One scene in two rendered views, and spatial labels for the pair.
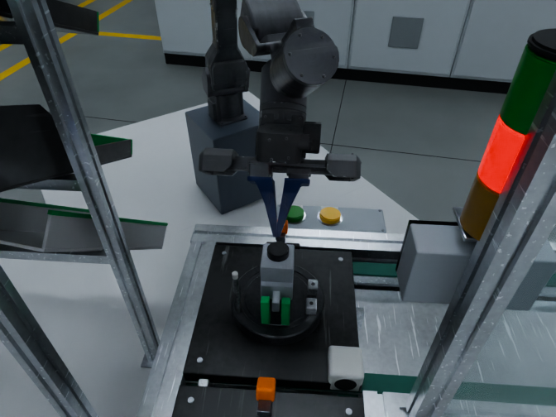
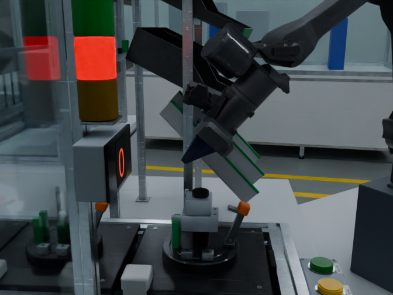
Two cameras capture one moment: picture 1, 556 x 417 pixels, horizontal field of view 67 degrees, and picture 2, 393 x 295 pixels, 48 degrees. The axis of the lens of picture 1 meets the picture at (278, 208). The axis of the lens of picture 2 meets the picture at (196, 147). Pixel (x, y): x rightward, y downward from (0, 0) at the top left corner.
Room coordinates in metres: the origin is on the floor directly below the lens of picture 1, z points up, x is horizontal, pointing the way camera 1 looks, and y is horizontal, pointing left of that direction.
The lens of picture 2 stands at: (0.38, -0.73, 1.37)
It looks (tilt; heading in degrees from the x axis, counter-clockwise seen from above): 15 degrees down; 90
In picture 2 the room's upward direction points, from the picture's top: straight up
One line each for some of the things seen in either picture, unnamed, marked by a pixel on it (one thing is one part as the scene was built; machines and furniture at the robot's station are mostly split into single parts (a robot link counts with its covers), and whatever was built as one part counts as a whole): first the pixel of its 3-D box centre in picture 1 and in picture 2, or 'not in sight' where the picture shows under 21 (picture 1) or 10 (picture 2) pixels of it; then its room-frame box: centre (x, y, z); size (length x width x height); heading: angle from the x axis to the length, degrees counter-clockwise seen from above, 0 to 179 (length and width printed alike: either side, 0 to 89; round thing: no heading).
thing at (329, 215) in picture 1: (329, 217); (330, 289); (0.60, -0.10, 0.96); 0.04 x 0.04 x 0.02
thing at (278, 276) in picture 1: (277, 271); (195, 208); (0.38, 0.00, 1.06); 0.08 x 0.04 x 0.07; 176
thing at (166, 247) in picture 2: (277, 300); (200, 249); (0.39, 0.00, 0.98); 0.14 x 0.14 x 0.02
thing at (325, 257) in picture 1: (277, 308); (200, 259); (0.39, 0.00, 0.96); 0.24 x 0.24 x 0.02; 86
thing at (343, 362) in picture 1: (344, 368); (137, 281); (0.29, -0.09, 0.97); 0.05 x 0.05 x 0.04; 86
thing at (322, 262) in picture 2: (293, 215); (321, 267); (0.61, -0.03, 0.96); 0.04 x 0.04 x 0.02
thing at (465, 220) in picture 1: (500, 203); (97, 98); (0.26, -0.18, 1.29); 0.05 x 0.05 x 0.05
